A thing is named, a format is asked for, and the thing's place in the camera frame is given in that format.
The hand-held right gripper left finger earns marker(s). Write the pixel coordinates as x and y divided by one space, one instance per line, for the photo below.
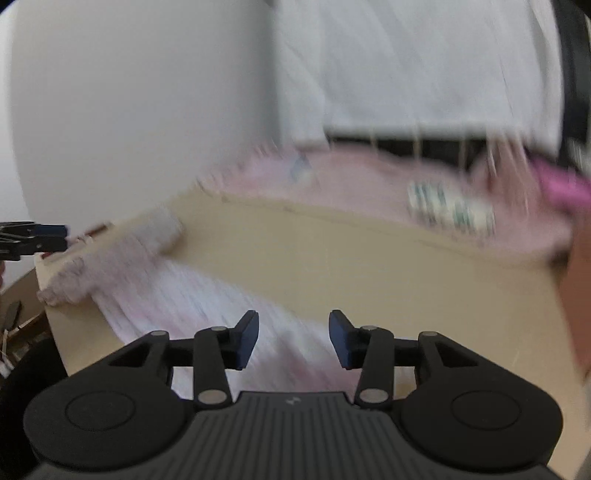
247 341

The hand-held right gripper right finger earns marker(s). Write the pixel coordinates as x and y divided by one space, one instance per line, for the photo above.
341 341

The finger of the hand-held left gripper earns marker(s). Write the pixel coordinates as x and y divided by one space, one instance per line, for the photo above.
41 244
51 230

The pink floral garment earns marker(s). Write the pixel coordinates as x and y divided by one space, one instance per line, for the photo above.
138 277

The pink fleece blanket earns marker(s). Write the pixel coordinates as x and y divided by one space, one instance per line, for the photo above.
360 184

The brown box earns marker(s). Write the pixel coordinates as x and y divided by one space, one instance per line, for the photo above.
577 300

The pink case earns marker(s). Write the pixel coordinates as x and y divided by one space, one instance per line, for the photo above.
563 184

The white waffle towel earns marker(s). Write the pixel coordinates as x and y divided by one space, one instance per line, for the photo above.
300 69

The large white towel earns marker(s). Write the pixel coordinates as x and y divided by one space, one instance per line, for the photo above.
438 64

